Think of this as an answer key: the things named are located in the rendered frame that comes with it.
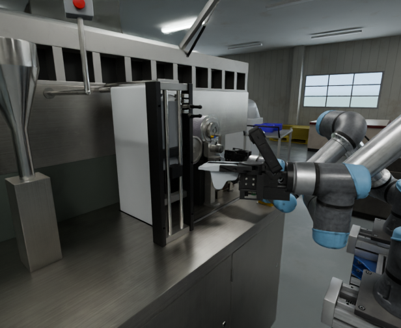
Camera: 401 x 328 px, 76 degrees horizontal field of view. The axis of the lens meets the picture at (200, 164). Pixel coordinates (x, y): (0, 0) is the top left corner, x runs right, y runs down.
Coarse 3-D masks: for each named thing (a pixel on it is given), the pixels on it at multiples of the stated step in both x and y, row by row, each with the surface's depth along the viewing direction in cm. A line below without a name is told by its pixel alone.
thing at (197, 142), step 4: (196, 136) 111; (196, 140) 112; (200, 140) 114; (196, 144) 113; (200, 144) 115; (196, 148) 113; (200, 148) 115; (196, 152) 113; (200, 152) 116; (196, 156) 114; (200, 156) 116; (196, 160) 114
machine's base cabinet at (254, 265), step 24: (264, 240) 120; (216, 264) 91; (240, 264) 105; (264, 264) 125; (192, 288) 81; (216, 288) 93; (240, 288) 108; (264, 288) 130; (168, 312) 74; (192, 312) 83; (216, 312) 96; (240, 312) 112; (264, 312) 136
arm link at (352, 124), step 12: (336, 120) 101; (348, 120) 96; (360, 120) 95; (336, 132) 96; (348, 132) 93; (360, 132) 93; (324, 144) 99; (336, 144) 94; (348, 144) 93; (312, 156) 98; (324, 156) 95; (336, 156) 94; (276, 204) 96; (288, 204) 94
